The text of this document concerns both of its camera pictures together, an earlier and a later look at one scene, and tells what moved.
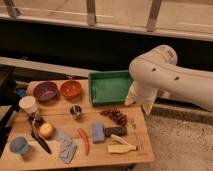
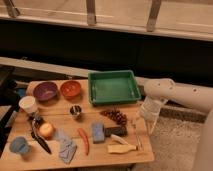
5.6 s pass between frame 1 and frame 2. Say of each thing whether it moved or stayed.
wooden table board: stayed
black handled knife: stayed
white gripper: moved
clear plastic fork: stayed
